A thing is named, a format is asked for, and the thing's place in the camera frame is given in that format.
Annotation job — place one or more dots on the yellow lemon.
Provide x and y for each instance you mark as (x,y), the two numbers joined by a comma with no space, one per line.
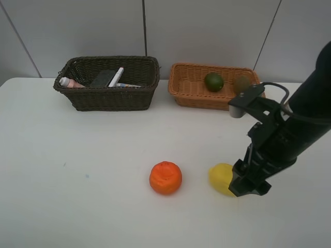
(220,177)

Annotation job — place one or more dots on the white marker pink caps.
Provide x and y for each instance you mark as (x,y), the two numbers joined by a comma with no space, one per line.
(116,77)

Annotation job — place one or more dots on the black whiteboard eraser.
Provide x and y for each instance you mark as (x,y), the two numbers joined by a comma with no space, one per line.
(103,79)

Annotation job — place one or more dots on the orange tangerine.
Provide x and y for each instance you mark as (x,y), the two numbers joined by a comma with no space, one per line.
(165,178)

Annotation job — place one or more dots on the green avocado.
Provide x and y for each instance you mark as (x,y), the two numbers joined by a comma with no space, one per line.
(213,82)

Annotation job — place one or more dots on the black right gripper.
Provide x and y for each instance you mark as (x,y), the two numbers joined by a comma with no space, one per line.
(275,145)

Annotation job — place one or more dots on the white shampoo bottle blue cap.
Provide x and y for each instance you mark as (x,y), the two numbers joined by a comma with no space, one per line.
(127,85)

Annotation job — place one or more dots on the dark brown wicker basket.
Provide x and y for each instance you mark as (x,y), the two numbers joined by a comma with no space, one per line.
(138,70)

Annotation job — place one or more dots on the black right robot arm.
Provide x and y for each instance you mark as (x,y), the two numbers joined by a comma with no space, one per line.
(311,101)

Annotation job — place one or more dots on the orange wicker basket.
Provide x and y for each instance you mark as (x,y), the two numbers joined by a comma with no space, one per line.
(186,85)

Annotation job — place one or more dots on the pink lotion bottle white cap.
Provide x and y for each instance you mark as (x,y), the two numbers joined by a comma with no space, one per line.
(69,83)

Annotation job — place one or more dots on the brown kiwi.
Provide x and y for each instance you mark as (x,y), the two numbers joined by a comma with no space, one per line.
(241,83)

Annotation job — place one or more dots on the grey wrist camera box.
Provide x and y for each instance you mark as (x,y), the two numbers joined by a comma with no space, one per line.
(243,103)

